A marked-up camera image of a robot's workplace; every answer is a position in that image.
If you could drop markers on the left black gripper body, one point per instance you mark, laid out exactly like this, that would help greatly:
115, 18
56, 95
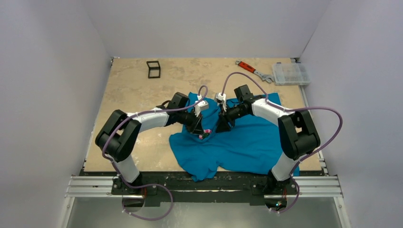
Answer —
189, 119

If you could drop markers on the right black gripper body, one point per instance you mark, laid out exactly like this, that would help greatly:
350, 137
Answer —
225, 119

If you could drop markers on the pink flower brooch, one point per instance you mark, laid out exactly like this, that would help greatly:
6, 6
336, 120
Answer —
205, 134

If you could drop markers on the blue t-shirt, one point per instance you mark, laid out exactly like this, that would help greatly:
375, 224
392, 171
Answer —
252, 145

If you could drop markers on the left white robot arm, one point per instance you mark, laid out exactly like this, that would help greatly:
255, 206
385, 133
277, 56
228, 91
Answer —
117, 137

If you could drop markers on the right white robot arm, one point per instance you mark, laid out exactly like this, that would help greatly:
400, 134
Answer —
297, 132

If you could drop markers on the clear plastic organizer box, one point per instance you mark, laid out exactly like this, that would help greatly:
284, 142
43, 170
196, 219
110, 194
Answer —
290, 74

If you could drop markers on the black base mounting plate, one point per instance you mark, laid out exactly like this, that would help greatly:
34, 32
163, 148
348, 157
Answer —
224, 187

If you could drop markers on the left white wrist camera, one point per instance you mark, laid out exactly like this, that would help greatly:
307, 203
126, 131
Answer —
200, 106

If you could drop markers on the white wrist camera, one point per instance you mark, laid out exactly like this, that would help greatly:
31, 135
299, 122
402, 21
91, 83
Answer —
220, 99
200, 106

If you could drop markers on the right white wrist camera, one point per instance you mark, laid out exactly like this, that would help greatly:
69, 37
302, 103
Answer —
220, 99

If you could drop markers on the red handled adjustable wrench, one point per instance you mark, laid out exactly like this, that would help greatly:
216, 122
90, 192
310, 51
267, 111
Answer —
264, 77

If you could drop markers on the black wire frame stand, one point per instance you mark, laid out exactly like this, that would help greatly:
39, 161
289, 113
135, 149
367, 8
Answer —
154, 69

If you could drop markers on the aluminium rail frame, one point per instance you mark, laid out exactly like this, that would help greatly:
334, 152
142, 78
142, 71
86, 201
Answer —
97, 187

